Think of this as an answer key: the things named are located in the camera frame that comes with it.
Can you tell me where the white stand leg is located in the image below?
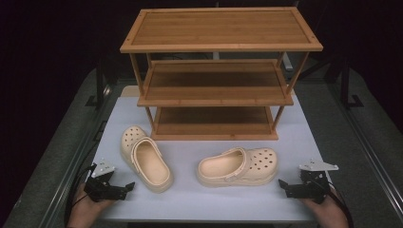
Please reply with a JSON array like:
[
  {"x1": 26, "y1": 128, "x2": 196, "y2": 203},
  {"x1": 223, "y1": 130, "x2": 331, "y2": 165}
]
[{"x1": 282, "y1": 51, "x2": 295, "y2": 71}]

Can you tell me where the beige clog shoe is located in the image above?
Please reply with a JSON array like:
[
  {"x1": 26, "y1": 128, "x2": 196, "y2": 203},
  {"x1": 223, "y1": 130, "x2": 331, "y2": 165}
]
[
  {"x1": 120, "y1": 124, "x2": 174, "y2": 194},
  {"x1": 196, "y1": 146, "x2": 279, "y2": 188}
]

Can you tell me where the three-tier wooden shoe rack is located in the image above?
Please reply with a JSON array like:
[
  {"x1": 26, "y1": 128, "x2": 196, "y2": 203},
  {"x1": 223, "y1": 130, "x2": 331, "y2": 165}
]
[{"x1": 119, "y1": 7, "x2": 324, "y2": 142}]

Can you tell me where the black metal stand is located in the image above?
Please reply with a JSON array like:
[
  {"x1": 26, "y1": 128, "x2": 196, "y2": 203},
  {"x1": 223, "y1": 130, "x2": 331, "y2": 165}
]
[
  {"x1": 85, "y1": 60, "x2": 112, "y2": 110},
  {"x1": 339, "y1": 61, "x2": 365, "y2": 110}
]

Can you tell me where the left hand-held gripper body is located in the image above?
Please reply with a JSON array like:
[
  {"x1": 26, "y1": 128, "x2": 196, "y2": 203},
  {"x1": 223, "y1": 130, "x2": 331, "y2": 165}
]
[{"x1": 84, "y1": 158, "x2": 127, "y2": 202}]

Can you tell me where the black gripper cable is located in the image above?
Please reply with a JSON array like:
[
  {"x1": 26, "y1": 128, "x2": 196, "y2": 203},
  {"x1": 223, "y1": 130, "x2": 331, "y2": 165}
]
[
  {"x1": 64, "y1": 162, "x2": 98, "y2": 228},
  {"x1": 329, "y1": 186, "x2": 355, "y2": 228}
]

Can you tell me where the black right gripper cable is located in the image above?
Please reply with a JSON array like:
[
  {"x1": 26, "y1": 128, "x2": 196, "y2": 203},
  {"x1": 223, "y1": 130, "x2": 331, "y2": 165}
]
[{"x1": 329, "y1": 186, "x2": 355, "y2": 228}]

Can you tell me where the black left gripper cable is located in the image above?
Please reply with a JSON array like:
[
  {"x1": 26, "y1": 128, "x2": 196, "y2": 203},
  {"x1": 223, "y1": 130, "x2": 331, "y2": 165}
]
[{"x1": 64, "y1": 162, "x2": 98, "y2": 228}]

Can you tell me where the person's left hand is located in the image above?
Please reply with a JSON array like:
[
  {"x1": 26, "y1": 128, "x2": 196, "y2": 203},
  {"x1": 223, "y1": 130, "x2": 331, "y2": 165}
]
[{"x1": 67, "y1": 183, "x2": 117, "y2": 228}]

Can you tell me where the metal floor rail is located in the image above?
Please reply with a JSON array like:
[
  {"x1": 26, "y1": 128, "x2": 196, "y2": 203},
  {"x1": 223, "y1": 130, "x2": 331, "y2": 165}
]
[
  {"x1": 327, "y1": 84, "x2": 403, "y2": 218},
  {"x1": 37, "y1": 84, "x2": 112, "y2": 228}
]

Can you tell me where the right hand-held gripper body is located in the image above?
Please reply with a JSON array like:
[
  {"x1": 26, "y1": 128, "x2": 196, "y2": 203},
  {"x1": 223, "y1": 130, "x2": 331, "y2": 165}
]
[{"x1": 286, "y1": 159, "x2": 339, "y2": 204}]

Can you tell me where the person's right hand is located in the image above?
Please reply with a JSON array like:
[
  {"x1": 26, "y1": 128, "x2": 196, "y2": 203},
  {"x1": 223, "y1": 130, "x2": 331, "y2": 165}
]
[{"x1": 300, "y1": 186, "x2": 350, "y2": 228}]

